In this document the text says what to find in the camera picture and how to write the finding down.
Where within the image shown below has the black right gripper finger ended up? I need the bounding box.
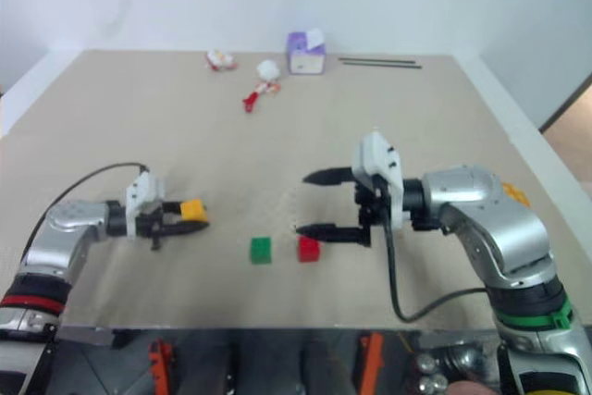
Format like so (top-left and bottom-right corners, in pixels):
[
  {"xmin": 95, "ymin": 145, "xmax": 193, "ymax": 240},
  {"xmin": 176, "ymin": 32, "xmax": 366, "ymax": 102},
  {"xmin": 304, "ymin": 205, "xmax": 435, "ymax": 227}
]
[
  {"xmin": 295, "ymin": 223, "xmax": 373, "ymax": 249},
  {"xmin": 302, "ymin": 166, "xmax": 357, "ymax": 187}
]

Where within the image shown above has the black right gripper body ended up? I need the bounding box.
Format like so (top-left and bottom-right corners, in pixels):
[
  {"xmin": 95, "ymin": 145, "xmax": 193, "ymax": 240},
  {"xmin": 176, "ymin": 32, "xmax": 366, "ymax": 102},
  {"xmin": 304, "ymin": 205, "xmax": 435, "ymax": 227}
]
[{"xmin": 352, "ymin": 174, "xmax": 389, "ymax": 229}]

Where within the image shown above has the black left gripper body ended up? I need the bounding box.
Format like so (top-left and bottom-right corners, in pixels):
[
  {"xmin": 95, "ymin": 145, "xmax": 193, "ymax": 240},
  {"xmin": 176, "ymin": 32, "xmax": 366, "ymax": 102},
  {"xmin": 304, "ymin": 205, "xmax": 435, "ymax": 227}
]
[{"xmin": 137, "ymin": 203, "xmax": 170, "ymax": 252}]

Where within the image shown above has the yellow cube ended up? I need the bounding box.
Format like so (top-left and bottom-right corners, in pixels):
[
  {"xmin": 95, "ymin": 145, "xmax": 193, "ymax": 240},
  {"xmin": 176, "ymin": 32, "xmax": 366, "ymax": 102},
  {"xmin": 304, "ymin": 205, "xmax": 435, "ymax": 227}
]
[{"xmin": 179, "ymin": 199, "xmax": 208, "ymax": 223}]

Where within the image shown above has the red cube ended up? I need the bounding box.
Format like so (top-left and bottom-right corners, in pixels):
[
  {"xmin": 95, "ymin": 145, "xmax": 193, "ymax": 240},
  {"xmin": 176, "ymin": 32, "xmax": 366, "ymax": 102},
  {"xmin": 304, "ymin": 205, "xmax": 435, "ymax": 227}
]
[{"xmin": 297, "ymin": 236, "xmax": 322, "ymax": 264}]

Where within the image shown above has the green cube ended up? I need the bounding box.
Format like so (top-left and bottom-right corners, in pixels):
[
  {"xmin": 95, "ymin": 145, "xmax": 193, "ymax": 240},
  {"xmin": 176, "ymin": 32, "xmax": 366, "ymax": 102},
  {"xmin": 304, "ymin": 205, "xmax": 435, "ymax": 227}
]
[{"xmin": 250, "ymin": 237, "xmax": 274, "ymax": 265}]

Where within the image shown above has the red toy figure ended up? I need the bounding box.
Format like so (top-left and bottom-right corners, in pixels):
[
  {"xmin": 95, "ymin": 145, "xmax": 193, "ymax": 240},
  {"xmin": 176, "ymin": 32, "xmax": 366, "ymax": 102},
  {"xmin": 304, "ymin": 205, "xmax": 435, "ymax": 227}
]
[{"xmin": 241, "ymin": 80, "xmax": 282, "ymax": 113}]

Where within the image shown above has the crumpled white paper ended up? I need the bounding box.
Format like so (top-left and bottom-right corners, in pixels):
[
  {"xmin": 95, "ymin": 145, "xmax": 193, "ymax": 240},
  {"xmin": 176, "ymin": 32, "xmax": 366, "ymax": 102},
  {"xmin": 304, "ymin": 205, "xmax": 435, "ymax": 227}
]
[{"xmin": 255, "ymin": 59, "xmax": 282, "ymax": 82}]

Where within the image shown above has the purple tissue box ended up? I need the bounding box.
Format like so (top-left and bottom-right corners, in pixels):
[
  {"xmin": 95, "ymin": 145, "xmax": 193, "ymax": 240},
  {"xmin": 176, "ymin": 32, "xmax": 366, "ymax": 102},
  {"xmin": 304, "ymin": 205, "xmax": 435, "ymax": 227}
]
[{"xmin": 285, "ymin": 29, "xmax": 328, "ymax": 76}]

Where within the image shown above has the thin black rod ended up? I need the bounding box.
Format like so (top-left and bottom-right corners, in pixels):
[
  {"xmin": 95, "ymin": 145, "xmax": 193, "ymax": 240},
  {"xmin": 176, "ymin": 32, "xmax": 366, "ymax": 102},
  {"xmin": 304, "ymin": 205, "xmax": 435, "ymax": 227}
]
[
  {"xmin": 338, "ymin": 57, "xmax": 416, "ymax": 65},
  {"xmin": 341, "ymin": 62, "xmax": 424, "ymax": 70}
]

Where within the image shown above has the orange clamp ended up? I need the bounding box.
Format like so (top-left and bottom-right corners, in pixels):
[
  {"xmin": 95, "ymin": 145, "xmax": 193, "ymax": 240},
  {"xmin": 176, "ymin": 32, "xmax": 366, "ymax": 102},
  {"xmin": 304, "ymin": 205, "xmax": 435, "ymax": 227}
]
[
  {"xmin": 359, "ymin": 331, "xmax": 386, "ymax": 395},
  {"xmin": 147, "ymin": 338, "xmax": 178, "ymax": 395}
]

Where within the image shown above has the orange block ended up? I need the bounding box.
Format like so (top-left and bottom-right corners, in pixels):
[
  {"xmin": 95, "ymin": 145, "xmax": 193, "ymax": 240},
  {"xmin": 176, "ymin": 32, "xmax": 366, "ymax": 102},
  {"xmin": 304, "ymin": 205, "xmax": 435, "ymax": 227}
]
[{"xmin": 500, "ymin": 181, "xmax": 531, "ymax": 207}]

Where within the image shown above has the red and white toy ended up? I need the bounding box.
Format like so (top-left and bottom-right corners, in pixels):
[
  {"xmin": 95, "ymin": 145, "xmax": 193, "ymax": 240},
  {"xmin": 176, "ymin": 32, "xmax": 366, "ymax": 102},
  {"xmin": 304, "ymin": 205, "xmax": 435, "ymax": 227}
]
[{"xmin": 204, "ymin": 48, "xmax": 239, "ymax": 73}]

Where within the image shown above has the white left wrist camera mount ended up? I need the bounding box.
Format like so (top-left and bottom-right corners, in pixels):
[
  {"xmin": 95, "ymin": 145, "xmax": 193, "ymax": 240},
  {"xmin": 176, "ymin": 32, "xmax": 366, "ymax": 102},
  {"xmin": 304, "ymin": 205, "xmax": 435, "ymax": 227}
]
[{"xmin": 124, "ymin": 171, "xmax": 167, "ymax": 241}]

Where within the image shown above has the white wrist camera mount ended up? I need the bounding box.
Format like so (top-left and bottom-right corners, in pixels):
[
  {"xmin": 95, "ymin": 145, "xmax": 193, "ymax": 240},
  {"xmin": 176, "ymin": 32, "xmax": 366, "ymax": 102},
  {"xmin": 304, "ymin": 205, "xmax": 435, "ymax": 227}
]
[
  {"xmin": 351, "ymin": 130, "xmax": 413, "ymax": 230},
  {"xmin": 124, "ymin": 171, "xmax": 167, "ymax": 241}
]

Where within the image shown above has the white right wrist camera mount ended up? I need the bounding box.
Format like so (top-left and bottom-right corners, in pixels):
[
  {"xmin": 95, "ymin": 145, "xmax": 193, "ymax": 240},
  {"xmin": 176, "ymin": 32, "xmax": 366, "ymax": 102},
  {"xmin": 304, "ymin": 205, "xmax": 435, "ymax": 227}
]
[{"xmin": 351, "ymin": 130, "xmax": 413, "ymax": 230}]

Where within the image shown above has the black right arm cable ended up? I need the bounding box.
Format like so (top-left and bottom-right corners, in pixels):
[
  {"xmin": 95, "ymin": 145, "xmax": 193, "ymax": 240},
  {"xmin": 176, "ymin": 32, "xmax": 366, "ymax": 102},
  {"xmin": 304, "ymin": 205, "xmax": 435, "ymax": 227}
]
[{"xmin": 380, "ymin": 222, "xmax": 492, "ymax": 323}]

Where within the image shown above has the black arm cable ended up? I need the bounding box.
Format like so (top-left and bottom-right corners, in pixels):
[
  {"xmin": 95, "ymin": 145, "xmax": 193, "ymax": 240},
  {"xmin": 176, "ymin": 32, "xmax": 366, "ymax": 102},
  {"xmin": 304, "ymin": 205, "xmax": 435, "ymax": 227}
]
[
  {"xmin": 380, "ymin": 222, "xmax": 492, "ymax": 323},
  {"xmin": 26, "ymin": 162, "xmax": 149, "ymax": 251}
]

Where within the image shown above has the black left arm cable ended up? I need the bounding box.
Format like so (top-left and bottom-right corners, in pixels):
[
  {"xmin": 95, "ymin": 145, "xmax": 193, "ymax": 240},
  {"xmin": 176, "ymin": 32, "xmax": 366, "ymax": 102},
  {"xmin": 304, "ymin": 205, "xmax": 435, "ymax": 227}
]
[{"xmin": 26, "ymin": 162, "xmax": 149, "ymax": 251}]

